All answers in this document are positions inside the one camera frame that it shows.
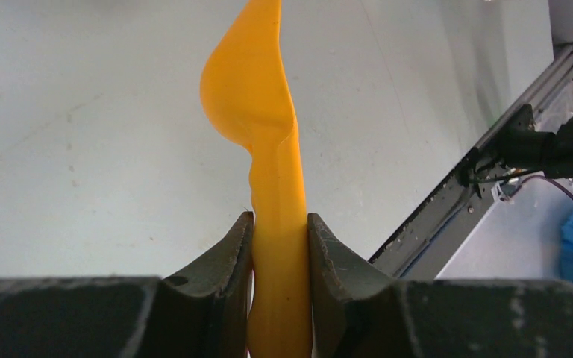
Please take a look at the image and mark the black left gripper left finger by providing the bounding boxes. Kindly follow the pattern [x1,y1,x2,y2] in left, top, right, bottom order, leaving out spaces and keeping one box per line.
[0,212,254,357]

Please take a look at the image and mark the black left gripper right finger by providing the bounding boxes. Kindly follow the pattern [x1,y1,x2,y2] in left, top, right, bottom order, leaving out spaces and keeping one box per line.
[307,213,573,357]

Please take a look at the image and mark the yellow plastic food scoop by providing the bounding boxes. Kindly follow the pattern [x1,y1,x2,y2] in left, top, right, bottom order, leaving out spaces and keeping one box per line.
[200,1,312,357]

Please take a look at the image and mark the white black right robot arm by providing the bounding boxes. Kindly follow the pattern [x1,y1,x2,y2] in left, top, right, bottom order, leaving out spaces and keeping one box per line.
[495,117,573,179]

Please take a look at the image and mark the aluminium front frame rail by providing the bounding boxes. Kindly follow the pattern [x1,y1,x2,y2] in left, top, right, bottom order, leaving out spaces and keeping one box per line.
[400,42,573,282]

